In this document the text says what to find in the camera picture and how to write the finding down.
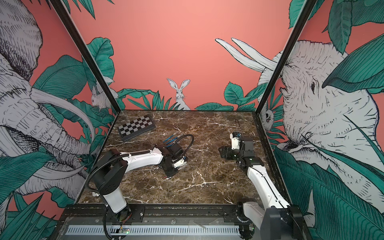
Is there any black frame post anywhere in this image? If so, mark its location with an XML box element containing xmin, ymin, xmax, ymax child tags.
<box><xmin>49</xmin><ymin>0</ymin><xmax>121</xmax><ymax>115</ymax></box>
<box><xmin>255</xmin><ymin>0</ymin><xmax>318</xmax><ymax>115</ymax></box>

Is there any left black frame post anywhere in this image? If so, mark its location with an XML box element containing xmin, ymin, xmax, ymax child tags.
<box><xmin>49</xmin><ymin>0</ymin><xmax>121</xmax><ymax>115</ymax></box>

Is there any left black camera cable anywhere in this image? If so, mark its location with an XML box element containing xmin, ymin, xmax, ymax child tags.
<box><xmin>170</xmin><ymin>134</ymin><xmax>195</xmax><ymax>160</ymax></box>

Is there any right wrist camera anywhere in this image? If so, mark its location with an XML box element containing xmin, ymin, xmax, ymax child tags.
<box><xmin>230</xmin><ymin>132</ymin><xmax>242</xmax><ymax>150</ymax></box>

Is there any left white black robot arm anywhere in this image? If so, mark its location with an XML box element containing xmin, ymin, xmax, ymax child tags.
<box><xmin>86</xmin><ymin>144</ymin><xmax>189</xmax><ymax>214</ymax></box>

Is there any right black frame post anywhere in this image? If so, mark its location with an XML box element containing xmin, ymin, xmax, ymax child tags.
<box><xmin>255</xmin><ymin>0</ymin><xmax>318</xmax><ymax>115</ymax></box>

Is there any white perforated cable duct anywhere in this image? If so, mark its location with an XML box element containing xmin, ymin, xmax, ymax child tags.
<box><xmin>65</xmin><ymin>225</ymin><xmax>240</xmax><ymax>236</ymax></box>

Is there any black white checkerboard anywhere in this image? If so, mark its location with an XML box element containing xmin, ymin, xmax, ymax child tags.
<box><xmin>118</xmin><ymin>115</ymin><xmax>156</xmax><ymax>141</ymax></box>

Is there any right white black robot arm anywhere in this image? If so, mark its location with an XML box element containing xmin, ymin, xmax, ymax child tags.
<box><xmin>219</xmin><ymin>132</ymin><xmax>305</xmax><ymax>240</ymax></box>

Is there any black front rail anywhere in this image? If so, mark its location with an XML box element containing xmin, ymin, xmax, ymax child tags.
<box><xmin>61</xmin><ymin>204</ymin><xmax>251</xmax><ymax>224</ymax></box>

